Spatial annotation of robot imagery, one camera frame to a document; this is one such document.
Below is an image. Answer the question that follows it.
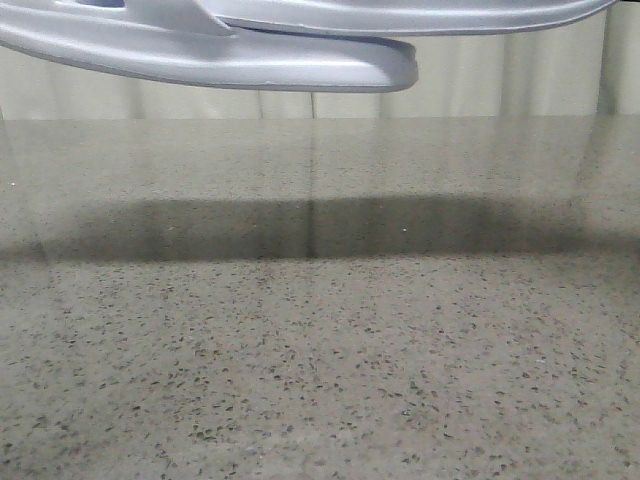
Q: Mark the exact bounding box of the light blue slipper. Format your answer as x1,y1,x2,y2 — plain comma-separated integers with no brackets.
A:
203,0,613,37
1,1,418,93

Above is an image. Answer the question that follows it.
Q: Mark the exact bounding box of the white pleated curtain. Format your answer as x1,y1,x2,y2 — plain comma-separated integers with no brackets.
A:
1,2,639,120

